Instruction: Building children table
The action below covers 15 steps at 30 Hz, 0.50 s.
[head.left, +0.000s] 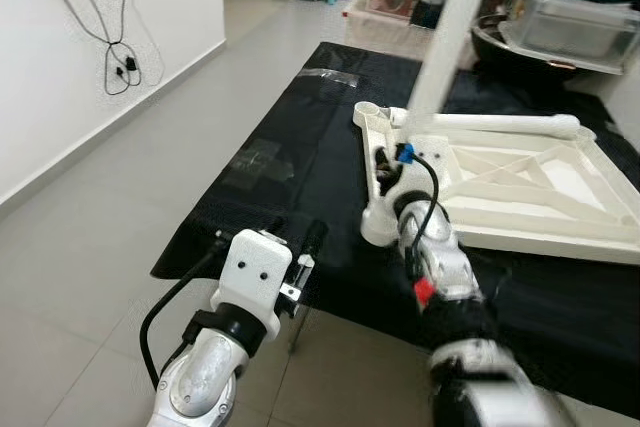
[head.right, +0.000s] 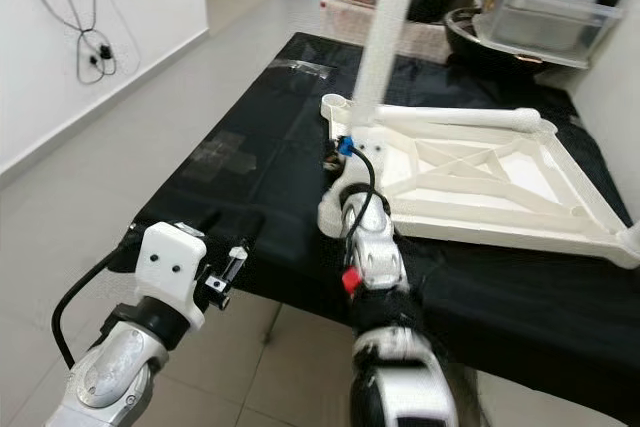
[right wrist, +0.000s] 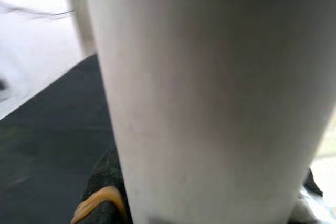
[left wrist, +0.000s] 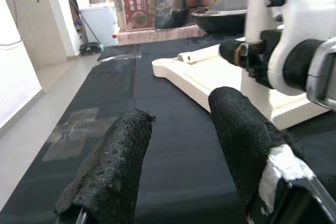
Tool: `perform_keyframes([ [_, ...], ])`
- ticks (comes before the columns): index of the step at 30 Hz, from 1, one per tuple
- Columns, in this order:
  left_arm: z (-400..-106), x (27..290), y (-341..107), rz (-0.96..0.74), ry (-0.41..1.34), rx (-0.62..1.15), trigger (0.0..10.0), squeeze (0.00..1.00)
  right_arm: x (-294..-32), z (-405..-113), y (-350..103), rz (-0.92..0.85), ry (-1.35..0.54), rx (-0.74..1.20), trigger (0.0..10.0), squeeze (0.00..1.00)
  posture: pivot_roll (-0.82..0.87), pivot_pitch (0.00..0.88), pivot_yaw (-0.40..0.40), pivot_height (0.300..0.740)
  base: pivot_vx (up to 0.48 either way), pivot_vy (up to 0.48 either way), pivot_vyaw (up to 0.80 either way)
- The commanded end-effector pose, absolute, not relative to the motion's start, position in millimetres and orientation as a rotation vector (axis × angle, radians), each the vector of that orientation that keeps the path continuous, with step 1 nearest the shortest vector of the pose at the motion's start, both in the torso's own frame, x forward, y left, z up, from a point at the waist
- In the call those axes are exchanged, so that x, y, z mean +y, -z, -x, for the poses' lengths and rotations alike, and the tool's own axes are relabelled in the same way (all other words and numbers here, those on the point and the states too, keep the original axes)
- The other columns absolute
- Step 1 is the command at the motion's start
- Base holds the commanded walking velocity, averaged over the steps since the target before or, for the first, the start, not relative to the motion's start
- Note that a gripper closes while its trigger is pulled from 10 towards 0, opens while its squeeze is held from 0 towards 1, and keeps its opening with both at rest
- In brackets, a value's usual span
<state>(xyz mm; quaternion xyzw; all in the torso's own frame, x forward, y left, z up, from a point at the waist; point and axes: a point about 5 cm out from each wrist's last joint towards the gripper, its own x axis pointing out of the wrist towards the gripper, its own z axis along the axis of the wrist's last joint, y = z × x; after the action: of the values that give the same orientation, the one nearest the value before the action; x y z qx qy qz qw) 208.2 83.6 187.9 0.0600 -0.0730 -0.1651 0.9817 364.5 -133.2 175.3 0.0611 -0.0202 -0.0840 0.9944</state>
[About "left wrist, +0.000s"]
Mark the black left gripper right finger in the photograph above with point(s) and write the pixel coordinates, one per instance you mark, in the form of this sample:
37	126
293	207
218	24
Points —
249	140

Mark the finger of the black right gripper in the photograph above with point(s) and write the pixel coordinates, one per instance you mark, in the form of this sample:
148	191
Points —
228	52

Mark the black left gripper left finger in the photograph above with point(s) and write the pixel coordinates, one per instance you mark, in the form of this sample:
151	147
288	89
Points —
113	171

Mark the white plastic children table top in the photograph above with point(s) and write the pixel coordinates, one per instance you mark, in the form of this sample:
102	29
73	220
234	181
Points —
210	77

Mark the yellow rubber band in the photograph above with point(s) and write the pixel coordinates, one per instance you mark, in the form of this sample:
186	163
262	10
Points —
237	54

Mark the black wok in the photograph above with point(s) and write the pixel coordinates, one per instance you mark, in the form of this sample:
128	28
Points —
220	22

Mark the crossed clear tape patch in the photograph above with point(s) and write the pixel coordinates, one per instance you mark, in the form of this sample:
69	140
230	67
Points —
73	129

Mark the black tablecloth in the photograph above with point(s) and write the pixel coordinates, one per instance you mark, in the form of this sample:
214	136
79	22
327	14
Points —
170	142

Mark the patterned bench cloth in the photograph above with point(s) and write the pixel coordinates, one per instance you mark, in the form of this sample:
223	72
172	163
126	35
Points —
157	35

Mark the black round floor object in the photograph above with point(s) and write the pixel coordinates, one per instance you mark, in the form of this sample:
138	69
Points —
90	48

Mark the white chest freezer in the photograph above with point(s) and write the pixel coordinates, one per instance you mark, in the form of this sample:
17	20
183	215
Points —
97	24

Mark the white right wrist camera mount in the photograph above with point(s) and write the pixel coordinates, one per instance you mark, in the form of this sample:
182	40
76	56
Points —
296	11

